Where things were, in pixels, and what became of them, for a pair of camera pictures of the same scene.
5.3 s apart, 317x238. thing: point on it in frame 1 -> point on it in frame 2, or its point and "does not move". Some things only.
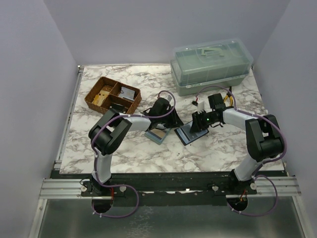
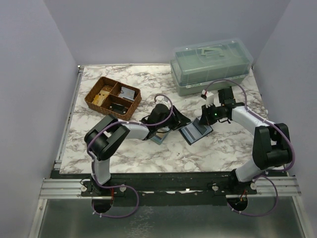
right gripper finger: x=196 y=125 -> x=205 y=118
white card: x=127 y=93 does not move
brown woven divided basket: x=106 y=91 does not move
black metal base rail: x=167 y=189 does not move
